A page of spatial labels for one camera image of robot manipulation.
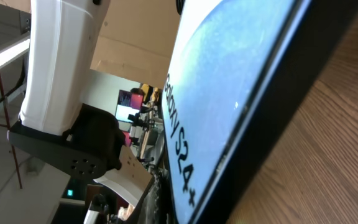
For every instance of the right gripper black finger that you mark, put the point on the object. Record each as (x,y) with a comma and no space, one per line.
(155,205)

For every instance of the Samsung Galaxy smartphone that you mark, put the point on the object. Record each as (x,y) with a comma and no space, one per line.
(239,71)

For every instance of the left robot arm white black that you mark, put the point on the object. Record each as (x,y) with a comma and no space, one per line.
(54,124)

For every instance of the background computer monitor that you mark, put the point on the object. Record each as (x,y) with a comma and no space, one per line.
(127,104)

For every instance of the ceiling fluorescent light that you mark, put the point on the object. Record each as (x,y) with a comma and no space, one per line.
(13,50)

